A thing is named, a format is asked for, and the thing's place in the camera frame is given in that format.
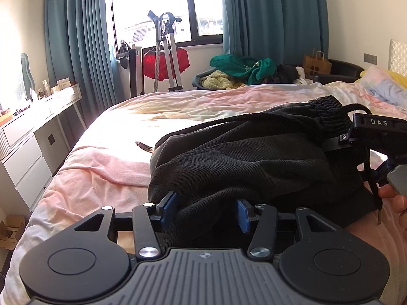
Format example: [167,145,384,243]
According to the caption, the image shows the green garment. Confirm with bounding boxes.
[210,54,277,85]

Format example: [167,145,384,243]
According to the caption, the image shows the wavy green framed mirror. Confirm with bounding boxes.
[20,52,35,102]

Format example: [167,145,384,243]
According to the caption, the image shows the cardboard box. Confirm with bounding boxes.
[0,216,26,251]

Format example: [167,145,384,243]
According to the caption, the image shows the black pants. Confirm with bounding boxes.
[135,95,382,251]

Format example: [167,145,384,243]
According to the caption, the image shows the yellow knitted blanket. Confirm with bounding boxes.
[202,69,245,90]

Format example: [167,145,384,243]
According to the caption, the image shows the white quilted headboard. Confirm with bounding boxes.
[389,39,407,77]

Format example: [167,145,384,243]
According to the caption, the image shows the red garment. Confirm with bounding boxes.
[142,46,190,81]

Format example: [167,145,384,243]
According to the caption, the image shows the black armchair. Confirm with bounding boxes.
[296,59,366,85]

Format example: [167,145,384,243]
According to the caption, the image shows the dark laundry basket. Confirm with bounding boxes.
[192,68,217,90]

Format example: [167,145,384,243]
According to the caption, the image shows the garment steamer stand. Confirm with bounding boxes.
[147,10,183,93]

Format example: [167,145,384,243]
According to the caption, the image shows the white dressing table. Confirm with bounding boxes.
[0,84,88,212]

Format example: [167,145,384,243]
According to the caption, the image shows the pile of black clothes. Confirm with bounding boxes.
[264,64,301,85]

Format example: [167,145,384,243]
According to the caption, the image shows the white cloth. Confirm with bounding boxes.
[294,66,314,86]

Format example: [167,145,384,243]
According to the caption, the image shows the bed with pastel sheet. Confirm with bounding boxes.
[0,68,407,293]

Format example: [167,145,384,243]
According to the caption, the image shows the black framed window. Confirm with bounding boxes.
[110,0,225,48]

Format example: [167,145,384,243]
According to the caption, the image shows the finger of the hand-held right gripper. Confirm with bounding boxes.
[322,134,353,152]

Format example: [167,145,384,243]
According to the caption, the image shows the person's right hand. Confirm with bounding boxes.
[378,184,407,239]

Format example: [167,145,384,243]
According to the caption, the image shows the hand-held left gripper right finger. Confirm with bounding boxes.
[236,199,338,259]

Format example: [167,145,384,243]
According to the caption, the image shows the teal curtain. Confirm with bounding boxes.
[221,0,329,67]
[45,0,117,109]

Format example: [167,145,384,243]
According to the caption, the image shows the pastel pillow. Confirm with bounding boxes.
[359,67,407,109]

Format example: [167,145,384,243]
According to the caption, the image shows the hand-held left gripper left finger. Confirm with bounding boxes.
[73,191,178,259]

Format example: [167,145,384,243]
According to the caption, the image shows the brown paper bag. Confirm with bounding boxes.
[303,48,332,81]

